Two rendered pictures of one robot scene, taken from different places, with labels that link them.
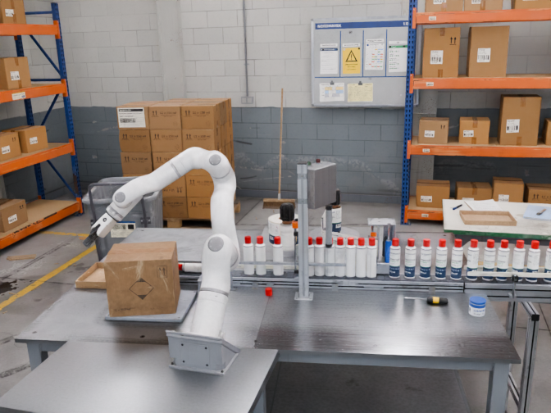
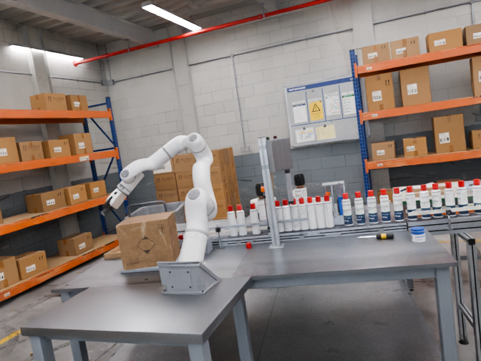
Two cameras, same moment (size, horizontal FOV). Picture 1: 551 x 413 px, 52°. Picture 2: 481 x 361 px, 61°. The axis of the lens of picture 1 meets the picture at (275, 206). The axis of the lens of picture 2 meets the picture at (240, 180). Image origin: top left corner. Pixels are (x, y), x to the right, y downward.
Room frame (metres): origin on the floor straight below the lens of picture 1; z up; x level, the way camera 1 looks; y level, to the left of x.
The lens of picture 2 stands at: (0.09, -0.20, 1.51)
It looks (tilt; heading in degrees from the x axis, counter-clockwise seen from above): 6 degrees down; 5
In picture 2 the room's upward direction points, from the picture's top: 8 degrees counter-clockwise
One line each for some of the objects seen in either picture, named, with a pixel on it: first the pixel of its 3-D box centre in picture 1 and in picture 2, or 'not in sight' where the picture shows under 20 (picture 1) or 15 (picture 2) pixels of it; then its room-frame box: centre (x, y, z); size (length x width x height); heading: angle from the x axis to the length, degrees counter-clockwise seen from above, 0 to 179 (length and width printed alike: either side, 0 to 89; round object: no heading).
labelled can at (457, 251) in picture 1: (457, 259); (397, 204); (2.59, -0.89, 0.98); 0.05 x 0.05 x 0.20
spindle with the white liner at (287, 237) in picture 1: (287, 229); (263, 203); (2.97, -0.06, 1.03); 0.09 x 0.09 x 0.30
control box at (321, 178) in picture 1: (316, 184); (275, 155); (2.59, -0.20, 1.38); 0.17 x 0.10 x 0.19; 138
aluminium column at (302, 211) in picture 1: (302, 231); (269, 192); (2.54, -0.13, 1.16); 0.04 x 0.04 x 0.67; 83
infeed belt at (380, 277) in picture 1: (297, 278); (271, 236); (2.69, -0.10, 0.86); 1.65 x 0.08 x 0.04; 83
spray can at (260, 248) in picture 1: (260, 255); (241, 220); (2.71, 0.08, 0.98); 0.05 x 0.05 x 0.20
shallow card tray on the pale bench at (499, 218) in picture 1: (487, 217); (428, 191); (3.73, -1.47, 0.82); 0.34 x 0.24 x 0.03; 80
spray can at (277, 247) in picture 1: (278, 256); (254, 218); (2.70, -0.01, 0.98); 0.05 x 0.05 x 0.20
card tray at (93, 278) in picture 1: (112, 274); (132, 249); (2.81, 0.88, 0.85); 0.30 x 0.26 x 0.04; 83
